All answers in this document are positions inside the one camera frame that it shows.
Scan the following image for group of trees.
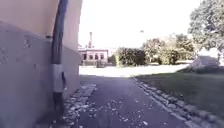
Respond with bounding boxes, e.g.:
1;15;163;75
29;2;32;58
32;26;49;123
141;33;196;66

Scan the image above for cobblestone gutter strip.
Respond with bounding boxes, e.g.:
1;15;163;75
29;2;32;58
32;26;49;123
49;83;98;128

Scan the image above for grey mound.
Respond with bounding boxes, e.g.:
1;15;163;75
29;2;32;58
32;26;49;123
189;55;221;70

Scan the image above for grass lawn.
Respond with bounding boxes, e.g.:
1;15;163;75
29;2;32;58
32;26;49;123
134;67;224;121

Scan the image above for large tree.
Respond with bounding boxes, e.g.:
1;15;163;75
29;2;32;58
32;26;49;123
187;0;224;55

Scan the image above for dark asphalt path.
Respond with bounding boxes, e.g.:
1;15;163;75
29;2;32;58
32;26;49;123
71;74;192;128

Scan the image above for cobblestone kerb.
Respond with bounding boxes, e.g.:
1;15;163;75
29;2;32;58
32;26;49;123
131;77;224;128

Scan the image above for red building with chimney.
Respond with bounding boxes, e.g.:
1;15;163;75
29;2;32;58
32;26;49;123
78;31;110;67

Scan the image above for green bush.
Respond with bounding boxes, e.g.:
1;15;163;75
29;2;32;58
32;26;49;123
114;46;148;67

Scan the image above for dark drainpipe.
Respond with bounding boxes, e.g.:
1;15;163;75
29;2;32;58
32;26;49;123
51;0;69;113

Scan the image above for beige plastered building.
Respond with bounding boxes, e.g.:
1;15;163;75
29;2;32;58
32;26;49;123
0;0;84;128

